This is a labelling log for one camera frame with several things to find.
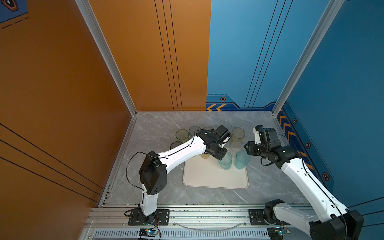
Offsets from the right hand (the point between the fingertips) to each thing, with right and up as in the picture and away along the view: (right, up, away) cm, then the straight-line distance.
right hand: (246, 146), depth 79 cm
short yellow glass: (-22, -8, +12) cm, 26 cm away
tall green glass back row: (-36, +5, +10) cm, 37 cm away
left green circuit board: (-50, -40, -8) cm, 65 cm away
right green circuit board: (+11, -40, -9) cm, 43 cm away
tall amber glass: (-1, +5, +12) cm, 13 cm away
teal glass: (+1, -10, +12) cm, 15 cm away
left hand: (-13, -4, +2) cm, 14 cm away
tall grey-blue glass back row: (-29, +9, +13) cm, 33 cm away
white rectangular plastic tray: (-23, -17, +9) cm, 30 cm away
